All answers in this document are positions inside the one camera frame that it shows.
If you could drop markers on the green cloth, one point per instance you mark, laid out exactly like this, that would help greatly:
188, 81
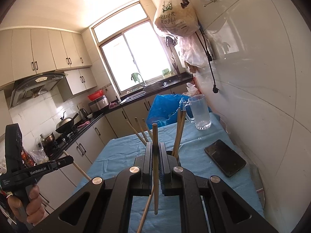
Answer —
135, 76

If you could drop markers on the weathered chopstick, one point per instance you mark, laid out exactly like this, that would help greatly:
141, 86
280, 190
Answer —
181, 131
177, 131

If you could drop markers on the clear plastic bag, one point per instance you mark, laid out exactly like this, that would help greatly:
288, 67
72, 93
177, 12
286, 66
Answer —
38, 156

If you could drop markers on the beige lower cabinets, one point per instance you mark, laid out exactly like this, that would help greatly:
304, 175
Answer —
97, 136

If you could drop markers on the black wok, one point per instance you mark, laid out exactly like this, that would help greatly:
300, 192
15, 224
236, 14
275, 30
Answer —
64, 125

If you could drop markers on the small green box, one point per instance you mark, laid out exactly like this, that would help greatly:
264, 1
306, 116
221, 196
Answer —
166, 72

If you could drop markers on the dark grey utensil holder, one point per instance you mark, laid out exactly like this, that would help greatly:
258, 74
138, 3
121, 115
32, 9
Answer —
170, 153

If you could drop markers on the metal faucet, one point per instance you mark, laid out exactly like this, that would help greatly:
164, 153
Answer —
143, 80

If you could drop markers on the wooden chopstick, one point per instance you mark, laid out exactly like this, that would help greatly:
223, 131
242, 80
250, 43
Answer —
136, 132
145, 211
147, 127
80, 170
142, 129
155, 136

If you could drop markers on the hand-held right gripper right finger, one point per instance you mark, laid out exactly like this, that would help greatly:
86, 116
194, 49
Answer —
164, 165

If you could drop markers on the gas stove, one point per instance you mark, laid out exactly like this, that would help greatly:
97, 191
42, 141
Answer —
68, 136

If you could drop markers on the beige cabinets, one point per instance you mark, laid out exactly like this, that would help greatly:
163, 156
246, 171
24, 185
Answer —
43, 51
97, 136

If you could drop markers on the steel kitchen sink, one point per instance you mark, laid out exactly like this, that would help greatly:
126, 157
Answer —
154, 86

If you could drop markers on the blue plastic bag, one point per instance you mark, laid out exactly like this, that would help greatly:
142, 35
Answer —
162, 106

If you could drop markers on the beige upper cabinets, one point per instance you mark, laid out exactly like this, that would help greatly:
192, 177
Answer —
43, 51

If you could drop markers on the person's left hand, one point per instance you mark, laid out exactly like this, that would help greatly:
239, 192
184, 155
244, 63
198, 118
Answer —
35, 206

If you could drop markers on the dark chopstick bunch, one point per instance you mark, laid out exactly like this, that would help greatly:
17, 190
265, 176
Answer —
174, 69

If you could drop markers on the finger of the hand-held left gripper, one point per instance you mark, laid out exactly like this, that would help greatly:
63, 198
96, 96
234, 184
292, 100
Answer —
63, 161

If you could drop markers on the small white plastic bag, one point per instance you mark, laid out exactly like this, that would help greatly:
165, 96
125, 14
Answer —
192, 88

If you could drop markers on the steel cooking pot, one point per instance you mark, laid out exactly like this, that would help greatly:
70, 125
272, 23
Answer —
47, 139

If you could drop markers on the pink meat piece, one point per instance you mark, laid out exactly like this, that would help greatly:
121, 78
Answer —
83, 123
113, 105

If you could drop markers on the black smartphone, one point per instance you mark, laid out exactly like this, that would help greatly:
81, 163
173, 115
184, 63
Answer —
224, 157

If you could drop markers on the clear glass mug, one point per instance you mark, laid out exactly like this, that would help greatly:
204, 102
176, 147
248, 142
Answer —
199, 111

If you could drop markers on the blue table cloth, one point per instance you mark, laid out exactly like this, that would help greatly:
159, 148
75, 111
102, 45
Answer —
194, 150

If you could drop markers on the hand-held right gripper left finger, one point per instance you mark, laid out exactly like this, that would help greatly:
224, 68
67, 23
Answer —
148, 165

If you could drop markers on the grey range hood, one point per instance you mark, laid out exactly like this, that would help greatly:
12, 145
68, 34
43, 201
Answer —
36, 85

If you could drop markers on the white plastic bags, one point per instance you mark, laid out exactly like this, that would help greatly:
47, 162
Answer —
192, 51

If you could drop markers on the steel kettle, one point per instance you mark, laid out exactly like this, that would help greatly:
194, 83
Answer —
83, 113

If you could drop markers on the kitchen window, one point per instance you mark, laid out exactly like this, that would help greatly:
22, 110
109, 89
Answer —
136, 53

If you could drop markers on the silver rice cooker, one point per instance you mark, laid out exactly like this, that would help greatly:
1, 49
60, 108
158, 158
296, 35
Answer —
99, 103

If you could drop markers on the black kitchen countertop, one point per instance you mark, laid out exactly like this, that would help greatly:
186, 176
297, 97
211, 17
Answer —
97, 120

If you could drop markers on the red basin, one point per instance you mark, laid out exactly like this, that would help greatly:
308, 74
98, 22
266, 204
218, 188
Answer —
95, 94

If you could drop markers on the clear bag of flatbread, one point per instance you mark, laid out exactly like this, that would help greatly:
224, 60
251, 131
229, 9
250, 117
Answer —
175, 19

